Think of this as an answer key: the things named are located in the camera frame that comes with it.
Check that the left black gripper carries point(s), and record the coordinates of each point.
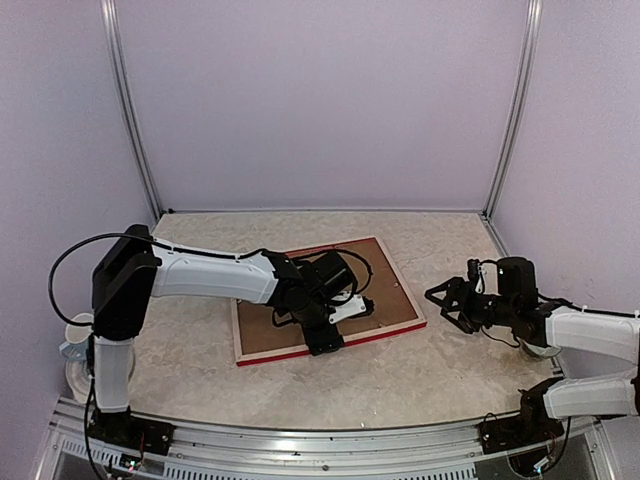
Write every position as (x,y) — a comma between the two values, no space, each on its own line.
(321,343)

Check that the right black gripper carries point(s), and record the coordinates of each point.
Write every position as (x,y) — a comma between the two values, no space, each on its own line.
(457,286)

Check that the red wooden picture frame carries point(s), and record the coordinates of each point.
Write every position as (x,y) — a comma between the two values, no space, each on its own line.
(390,332)

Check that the brown backing board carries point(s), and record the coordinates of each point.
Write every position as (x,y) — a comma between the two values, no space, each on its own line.
(390,300)

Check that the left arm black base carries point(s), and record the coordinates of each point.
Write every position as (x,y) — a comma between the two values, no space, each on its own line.
(134,433)

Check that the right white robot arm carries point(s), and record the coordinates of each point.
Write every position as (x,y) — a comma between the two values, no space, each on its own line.
(548,326)

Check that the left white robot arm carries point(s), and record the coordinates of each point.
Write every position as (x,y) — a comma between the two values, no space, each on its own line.
(315,291)

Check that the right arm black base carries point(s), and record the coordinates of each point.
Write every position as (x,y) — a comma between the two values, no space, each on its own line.
(508,433)

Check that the green ceramic bowl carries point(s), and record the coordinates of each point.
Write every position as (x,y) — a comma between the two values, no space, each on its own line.
(535,351)

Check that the light blue mug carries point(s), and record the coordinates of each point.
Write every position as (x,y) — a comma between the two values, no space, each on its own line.
(76,338)

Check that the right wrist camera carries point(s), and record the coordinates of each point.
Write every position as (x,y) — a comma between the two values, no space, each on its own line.
(475,274)

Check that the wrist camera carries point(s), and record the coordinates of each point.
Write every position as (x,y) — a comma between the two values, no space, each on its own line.
(475,274)
(349,307)

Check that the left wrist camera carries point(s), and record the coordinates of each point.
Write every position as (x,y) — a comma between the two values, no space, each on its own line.
(349,307)

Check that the front aluminium rail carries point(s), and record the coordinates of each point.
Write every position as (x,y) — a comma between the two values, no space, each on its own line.
(210,451)

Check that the right aluminium corner post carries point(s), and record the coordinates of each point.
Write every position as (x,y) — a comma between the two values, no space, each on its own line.
(517,106)

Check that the aluminium corner post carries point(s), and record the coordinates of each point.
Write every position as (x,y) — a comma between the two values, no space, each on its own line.
(517,106)
(116,54)

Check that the left aluminium corner post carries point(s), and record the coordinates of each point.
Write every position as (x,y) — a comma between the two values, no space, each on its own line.
(116,54)

